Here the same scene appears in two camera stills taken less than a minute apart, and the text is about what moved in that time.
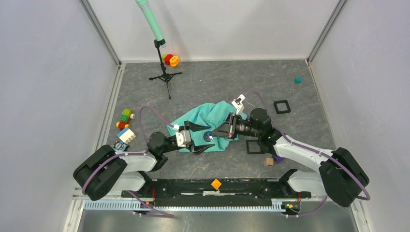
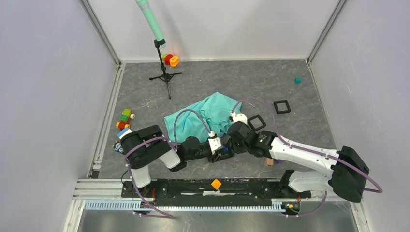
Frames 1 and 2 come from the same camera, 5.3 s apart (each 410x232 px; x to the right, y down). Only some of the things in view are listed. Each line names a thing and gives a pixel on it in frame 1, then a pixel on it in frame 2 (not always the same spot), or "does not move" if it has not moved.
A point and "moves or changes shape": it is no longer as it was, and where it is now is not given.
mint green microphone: [144, 5] does not move
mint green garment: [211, 115] moves or changes shape
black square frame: [288, 107] does not move
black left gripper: [198, 149] → [217, 156]
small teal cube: [298, 80] does not move
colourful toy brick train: [124, 118] does not move
